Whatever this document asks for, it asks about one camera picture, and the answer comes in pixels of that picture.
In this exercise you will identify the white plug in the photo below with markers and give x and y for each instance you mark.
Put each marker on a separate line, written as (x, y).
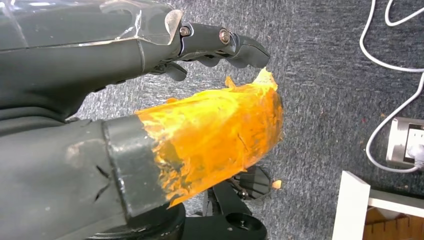
(416, 154)

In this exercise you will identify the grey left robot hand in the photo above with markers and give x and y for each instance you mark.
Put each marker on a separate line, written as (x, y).
(66, 59)

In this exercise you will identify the white furniture frame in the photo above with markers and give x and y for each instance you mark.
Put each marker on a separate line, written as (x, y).
(351, 208)

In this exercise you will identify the silver floor power socket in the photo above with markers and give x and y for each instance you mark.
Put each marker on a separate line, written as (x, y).
(397, 142)

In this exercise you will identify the orange scrap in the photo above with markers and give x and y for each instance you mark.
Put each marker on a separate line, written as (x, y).
(277, 184)

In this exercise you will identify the brown wooden rack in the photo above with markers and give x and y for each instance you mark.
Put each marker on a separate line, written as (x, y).
(391, 228)

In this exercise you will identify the black machine base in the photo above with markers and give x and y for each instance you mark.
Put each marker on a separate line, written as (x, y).
(232, 212)

